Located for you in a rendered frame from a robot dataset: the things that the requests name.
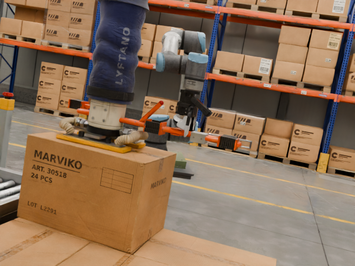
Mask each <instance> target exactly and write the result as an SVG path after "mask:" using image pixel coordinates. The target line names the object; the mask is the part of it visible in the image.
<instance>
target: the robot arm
mask: <svg viewBox="0 0 355 266"><path fill-rule="evenodd" d="M162 45H163V47H162V51H161V52H160V53H157V55H156V71H157V72H166V73H175V74H181V83H180V92H179V101H178V102H177V105H176V112H175V113H176V115H174V117H173V119H170V116H169V115H151V116H150V117H149V118H148V119H152V120H157V121H162V122H167V125H166V126H167V127H172V128H173V127H177V128H181V129H183V130H184V136H176V135H171V134H170V133H168V132H165V134H163V135H158V134H153V133H150V132H147V133H148V138H147V139H146V140H144V143H146V145H145V146H147V147H152V148H156V149H160V150H165V151H168V150H167V146H166V142H167V141H175V142H181V143H193V142H191V141H190V137H186V136H187V135H188V133H189V129H190V130H195V131H198V122H197V121H196V116H197V109H199V110H200V111H202V113H203V114H204V115H205V116H206V117H209V116H211V114H212V112H211V110H210V109H209V108H207V107H206V106H205V105H204V104H203V103H202V102H201V101H200V100H199V99H198V98H197V97H196V96H197V94H199V95H200V91H202V90H203V84H204V79H205V73H206V69H207V63H208V56H207V55H204V54H202V53H204V52H205V34H204V33H201V32H194V31H184V30H171V31H168V32H166V33H165V34H164V35H163V37H162ZM178 50H184V55H178Z"/></svg>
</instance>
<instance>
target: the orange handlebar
mask: <svg viewBox="0 0 355 266"><path fill-rule="evenodd" d="M85 108H87V109H90V105H89V104H85ZM87 109H77V113H79V114H83V115H89V110H87ZM119 122H122V123H125V124H130V125H134V126H139V127H144V122H139V120H134V119H129V118H120V119H119ZM162 131H163V132H168V133H170V134H171V135H176V136H184V130H183V129H181V128H177V127H173V128H172V127H167V126H165V127H162ZM190 136H191V131H189V133H188V135H187V136H186V137H190ZM205 141H210V142H213V143H217V142H218V137H215V136H210V135H208V136H206V137H205ZM241 145H242V144H241V142H238V143H237V147H241Z"/></svg>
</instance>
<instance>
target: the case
mask: <svg viewBox="0 0 355 266"><path fill-rule="evenodd" d="M64 133H67V132H66V131H56V132H44V133H37V134H28V135H27V142H26V150H25V157H24V165H23V174H22V181H21V189H20V197H19V202H18V209H17V217H20V218H22V219H25V220H28V221H31V222H34V223H38V224H41V225H44V226H47V227H50V228H53V229H56V230H59V231H62V232H66V233H69V234H72V235H75V236H78V237H80V238H83V239H86V240H90V241H93V242H96V243H99V244H102V245H105V246H108V247H111V248H114V249H118V250H121V251H124V252H127V253H132V252H133V251H134V250H136V249H137V248H138V247H139V246H141V245H142V244H143V243H145V242H146V241H147V240H149V239H150V238H151V237H153V236H154V235H155V234H156V233H158V232H159V231H160V230H162V229H163V228H164V223H165V217H166V211H167V205H168V201H169V195H170V190H171V184H172V178H173V172H174V166H175V160H176V153H173V152H170V151H165V150H160V149H156V148H152V147H147V146H145V147H143V148H139V149H136V148H131V151H129V152H126V153H123V154H121V153H117V152H114V151H110V150H105V149H101V148H96V147H91V146H87V145H83V144H79V143H76V142H71V141H67V140H62V139H58V138H57V134H64Z"/></svg>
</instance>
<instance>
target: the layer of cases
mask: <svg viewBox="0 0 355 266"><path fill-rule="evenodd" d="M276 261H277V259H274V258H271V257H268V256H264V255H260V254H257V253H252V252H249V251H245V250H241V249H238V248H233V247H231V246H227V245H223V244H219V243H216V242H212V241H208V240H204V239H200V238H198V237H193V236H190V235H186V234H182V233H179V232H174V231H171V230H167V229H162V230H160V231H159V232H158V233H156V234H155V235H154V236H153V237H151V238H150V239H149V240H147V241H146V242H145V243H143V244H142V245H141V246H139V247H138V248H137V249H136V250H134V251H133V252H132V253H127V252H124V251H121V250H118V249H114V248H111V247H108V246H105V245H102V244H99V243H96V242H93V241H90V240H86V239H83V238H81V237H78V236H75V235H72V234H69V233H66V232H62V231H59V230H56V229H53V228H50V227H47V226H44V225H41V224H38V223H34V222H31V221H28V220H25V219H23V218H20V217H18V218H16V219H14V220H11V221H9V222H7V223H4V224H2V225H0V266H276Z"/></svg>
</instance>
